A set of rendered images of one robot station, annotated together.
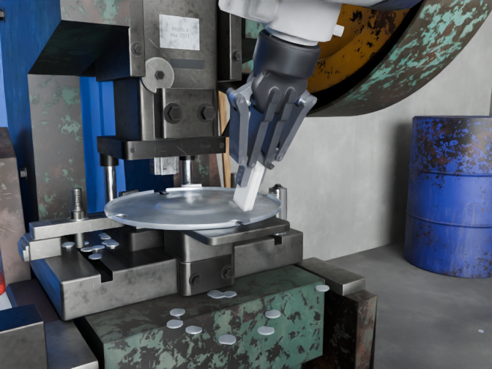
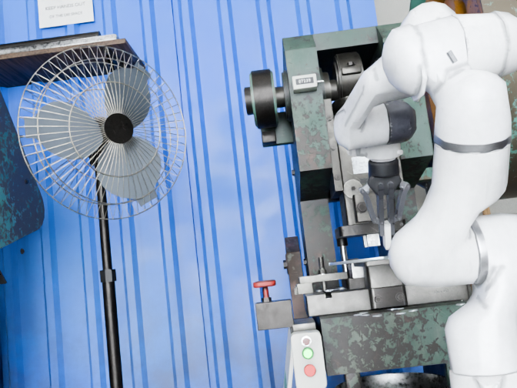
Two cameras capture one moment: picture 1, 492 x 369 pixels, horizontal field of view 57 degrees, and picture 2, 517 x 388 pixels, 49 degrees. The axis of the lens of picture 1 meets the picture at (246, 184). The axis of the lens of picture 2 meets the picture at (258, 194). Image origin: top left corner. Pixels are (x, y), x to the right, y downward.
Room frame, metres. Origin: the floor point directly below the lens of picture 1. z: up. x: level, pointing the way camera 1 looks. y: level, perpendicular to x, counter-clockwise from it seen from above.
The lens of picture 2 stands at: (-0.75, -0.61, 0.79)
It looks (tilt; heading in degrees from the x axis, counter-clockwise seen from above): 8 degrees up; 36
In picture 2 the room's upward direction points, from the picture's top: 7 degrees counter-clockwise
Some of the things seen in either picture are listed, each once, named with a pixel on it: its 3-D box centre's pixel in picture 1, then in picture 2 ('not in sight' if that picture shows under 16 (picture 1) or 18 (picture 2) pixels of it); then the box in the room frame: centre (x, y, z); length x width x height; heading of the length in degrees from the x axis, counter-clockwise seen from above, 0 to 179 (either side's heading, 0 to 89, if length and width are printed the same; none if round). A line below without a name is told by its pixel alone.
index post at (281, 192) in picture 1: (277, 209); not in sight; (0.84, -0.06, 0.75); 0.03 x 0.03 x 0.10; 34
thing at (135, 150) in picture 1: (161, 151); (369, 233); (0.85, 0.16, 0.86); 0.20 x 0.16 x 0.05; 124
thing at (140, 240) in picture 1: (163, 224); (376, 279); (0.85, 0.16, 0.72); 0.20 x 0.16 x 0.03; 124
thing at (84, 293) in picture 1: (165, 247); (378, 294); (0.85, 0.16, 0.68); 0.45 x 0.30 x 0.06; 124
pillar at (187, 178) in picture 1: (187, 173); not in sight; (0.95, 0.12, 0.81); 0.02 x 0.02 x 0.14
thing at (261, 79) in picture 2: not in sight; (273, 105); (0.72, 0.37, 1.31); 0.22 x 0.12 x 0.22; 34
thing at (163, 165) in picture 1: (165, 163); (371, 240); (0.84, 0.15, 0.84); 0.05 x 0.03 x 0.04; 124
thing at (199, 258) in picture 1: (209, 250); (386, 282); (0.70, 0.06, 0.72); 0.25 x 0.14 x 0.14; 34
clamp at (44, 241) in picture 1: (72, 218); (319, 274); (0.75, 0.30, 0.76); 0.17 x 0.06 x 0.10; 124
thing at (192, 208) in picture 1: (195, 204); (379, 258); (0.74, 0.09, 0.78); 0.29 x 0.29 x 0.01
